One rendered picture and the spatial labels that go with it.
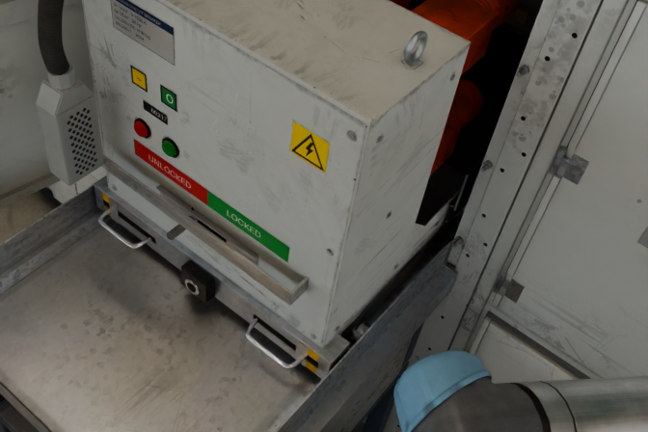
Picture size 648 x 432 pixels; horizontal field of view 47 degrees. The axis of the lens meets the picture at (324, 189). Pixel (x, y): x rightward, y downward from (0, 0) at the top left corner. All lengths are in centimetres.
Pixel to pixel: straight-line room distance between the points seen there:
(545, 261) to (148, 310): 66
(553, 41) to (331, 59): 33
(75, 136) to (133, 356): 36
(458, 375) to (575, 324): 78
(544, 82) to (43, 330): 87
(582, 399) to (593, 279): 65
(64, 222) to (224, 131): 48
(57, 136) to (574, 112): 74
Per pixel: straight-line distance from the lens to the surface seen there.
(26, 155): 149
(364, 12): 100
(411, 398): 56
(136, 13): 104
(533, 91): 112
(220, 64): 95
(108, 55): 115
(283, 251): 108
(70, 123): 114
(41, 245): 141
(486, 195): 127
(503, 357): 148
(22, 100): 141
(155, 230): 131
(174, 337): 128
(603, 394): 62
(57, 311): 133
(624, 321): 128
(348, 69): 89
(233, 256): 110
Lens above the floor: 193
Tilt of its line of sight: 46 degrees down
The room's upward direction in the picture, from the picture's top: 9 degrees clockwise
